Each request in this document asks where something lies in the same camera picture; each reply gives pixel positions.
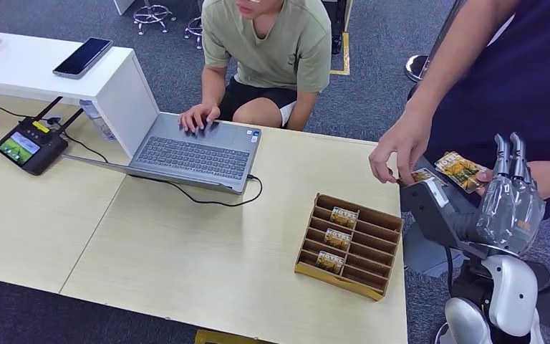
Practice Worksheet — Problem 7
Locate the seated person's right hand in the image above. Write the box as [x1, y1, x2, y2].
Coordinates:
[178, 103, 221, 134]

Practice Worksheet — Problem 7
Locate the standing person's left hand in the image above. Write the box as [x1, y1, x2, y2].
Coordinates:
[476, 161, 538, 198]

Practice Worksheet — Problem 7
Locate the standing person's right hand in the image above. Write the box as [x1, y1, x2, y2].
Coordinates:
[369, 111, 433, 185]

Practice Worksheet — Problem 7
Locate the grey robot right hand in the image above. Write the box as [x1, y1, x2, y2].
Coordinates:
[445, 133, 547, 255]

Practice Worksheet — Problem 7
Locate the hotel key card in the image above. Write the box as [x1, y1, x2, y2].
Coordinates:
[315, 250, 346, 275]
[410, 168, 448, 188]
[323, 229, 353, 251]
[435, 151, 488, 194]
[329, 206, 360, 229]

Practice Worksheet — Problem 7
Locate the standing person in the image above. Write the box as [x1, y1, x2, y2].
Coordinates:
[369, 0, 550, 279]

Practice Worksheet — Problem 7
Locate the seated person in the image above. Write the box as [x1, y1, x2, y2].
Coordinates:
[178, 0, 333, 134]

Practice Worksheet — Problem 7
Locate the wooden card holder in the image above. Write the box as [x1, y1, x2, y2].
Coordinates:
[294, 193, 404, 302]

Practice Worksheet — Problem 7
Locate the chrome stool base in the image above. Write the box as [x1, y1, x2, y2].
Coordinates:
[183, 16, 206, 50]
[132, 0, 177, 36]

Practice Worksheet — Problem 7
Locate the clear plastic bottle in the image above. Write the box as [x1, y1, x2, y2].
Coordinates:
[79, 98, 117, 142]

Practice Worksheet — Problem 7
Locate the yellow floor tape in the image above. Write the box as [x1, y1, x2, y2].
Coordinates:
[194, 328, 276, 344]
[329, 32, 352, 77]

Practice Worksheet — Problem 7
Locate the black smartphone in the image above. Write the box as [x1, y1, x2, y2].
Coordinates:
[52, 37, 114, 80]

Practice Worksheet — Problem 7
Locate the white furniture corner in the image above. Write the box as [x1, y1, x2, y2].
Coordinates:
[112, 0, 137, 16]

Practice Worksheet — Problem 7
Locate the black controller with screen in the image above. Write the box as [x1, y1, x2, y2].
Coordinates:
[0, 96, 85, 176]

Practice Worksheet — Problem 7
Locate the white desk shelf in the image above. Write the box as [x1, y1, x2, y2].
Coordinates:
[0, 30, 160, 159]

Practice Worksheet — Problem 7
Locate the dark wrist camera box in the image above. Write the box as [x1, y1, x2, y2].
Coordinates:
[400, 179, 489, 260]

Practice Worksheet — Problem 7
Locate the chrome stanchion post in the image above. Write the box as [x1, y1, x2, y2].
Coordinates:
[404, 0, 468, 83]

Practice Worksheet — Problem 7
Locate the black laptop power cable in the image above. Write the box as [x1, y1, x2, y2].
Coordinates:
[127, 173, 264, 209]

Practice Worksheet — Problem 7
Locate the black controller cable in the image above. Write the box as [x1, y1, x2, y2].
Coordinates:
[60, 132, 110, 164]

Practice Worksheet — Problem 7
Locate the thin black cable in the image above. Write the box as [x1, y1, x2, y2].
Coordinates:
[0, 98, 30, 120]

